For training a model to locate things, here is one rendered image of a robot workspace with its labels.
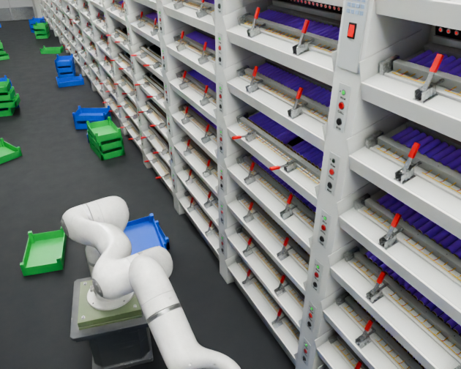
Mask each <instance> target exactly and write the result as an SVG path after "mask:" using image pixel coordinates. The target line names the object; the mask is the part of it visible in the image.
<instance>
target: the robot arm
mask: <svg viewBox="0 0 461 369"><path fill-rule="evenodd" d="M129 216H130V213H129V208H128V206H127V203H126V202H125V201H124V200H123V199H122V198H120V197H118V196H109V197H106V198H101V199H98V200H96V201H92V202H88V203H86V204H82V205H79V206H75V207H73V208H71V209H68V210H67V211H66V212H65V213H64V214H63V216H62V219H61V226H62V228H63V230H64V233H65V234H66V235H67V236H68V237H69V238H70V239H71V240H73V241H75V242H78V243H81V244H83V245H86V249H85V251H86V259H87V262H88V265H89V270H90V273H91V279H92V283H93V285H92V286H90V289H89V292H88V294H87V300H88V303H89V304H90V306H92V307H93V308H94V309H97V310H113V309H116V308H120V307H121V306H123V305H125V304H127V303H128V302H129V301H130V300H131V299H132V298H133V296H134V294H135V295H136V297H137V299H138V302H139V304H140V307H141V309H142V311H143V314H144V316H145V318H146V321H147V323H148V325H149V328H150V330H151V333H152V334H153V337H154V339H155V341H156V344H157V346H158V349H159V350H160V353H161V355H162V358H163V360H164V362H165V364H166V366H167V368H168V369H241V368H240V367H239V366H238V364H237V363H236V362H234V361H233V360H232V359H231V358H230V357H228V356H226V355H224V354H222V353H219V352H218V351H214V350H211V349H208V348H204V347H202V346H201V345H200V344H199V343H198V342H197V340H196V339H195V336H194V334H193V332H192V329H191V327H190V324H189V322H188V320H187V317H186V316H185V314H184V311H183V309H182V307H181V304H180V302H179V300H178V298H177V296H176V293H175V291H174V290H173V286H172V285H171V283H170V281H169V279H168V278H169V277H170V275H171V273H172V271H173V261H172V258H171V255H170V253H169V252H168V251H167V250H166V249H165V248H163V247H160V246H156V247H151V248H149V249H146V250H143V251H141V252H139V253H136V254H133V255H131V252H132V245H131V242H130V240H129V238H128V237H127V235H126V234H125V233H124V232H123V231H124V229H125V228H126V226H127V223H128V220H129Z"/></svg>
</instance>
